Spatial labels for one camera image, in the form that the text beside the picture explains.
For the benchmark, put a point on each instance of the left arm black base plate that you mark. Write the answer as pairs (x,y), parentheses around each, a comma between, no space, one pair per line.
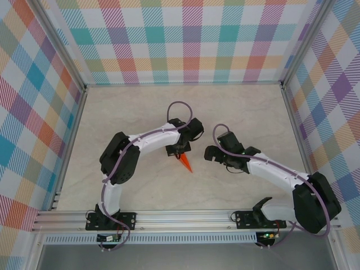
(128,219)

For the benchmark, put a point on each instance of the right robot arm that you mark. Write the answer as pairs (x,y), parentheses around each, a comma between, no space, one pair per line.
(312,202)

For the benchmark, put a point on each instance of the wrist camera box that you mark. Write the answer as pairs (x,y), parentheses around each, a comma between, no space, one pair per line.
(229,142)
(197,127)

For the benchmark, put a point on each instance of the grey metal panel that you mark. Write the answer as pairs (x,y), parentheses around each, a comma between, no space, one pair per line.
(182,257)

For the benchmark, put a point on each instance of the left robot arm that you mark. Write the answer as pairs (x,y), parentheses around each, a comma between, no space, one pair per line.
(121,160)

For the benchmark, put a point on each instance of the aluminium table edge rail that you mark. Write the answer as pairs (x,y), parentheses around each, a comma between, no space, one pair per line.
(294,121)
(76,121)
(182,83)

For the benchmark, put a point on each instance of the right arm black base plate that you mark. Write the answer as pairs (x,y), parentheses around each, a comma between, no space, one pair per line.
(243,219)

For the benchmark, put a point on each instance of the slanted aluminium frame post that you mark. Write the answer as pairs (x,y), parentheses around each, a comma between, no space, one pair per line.
(306,42)
(64,46)

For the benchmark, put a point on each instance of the orange paper sheet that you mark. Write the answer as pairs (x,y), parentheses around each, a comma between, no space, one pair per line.
(185,163)

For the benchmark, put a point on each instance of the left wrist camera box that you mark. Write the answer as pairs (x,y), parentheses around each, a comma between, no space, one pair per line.
(197,127)

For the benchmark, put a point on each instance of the aluminium mounting rail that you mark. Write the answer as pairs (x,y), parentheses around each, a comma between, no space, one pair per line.
(182,219)

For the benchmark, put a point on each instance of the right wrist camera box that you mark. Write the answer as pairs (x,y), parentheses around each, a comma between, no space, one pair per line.
(229,142)

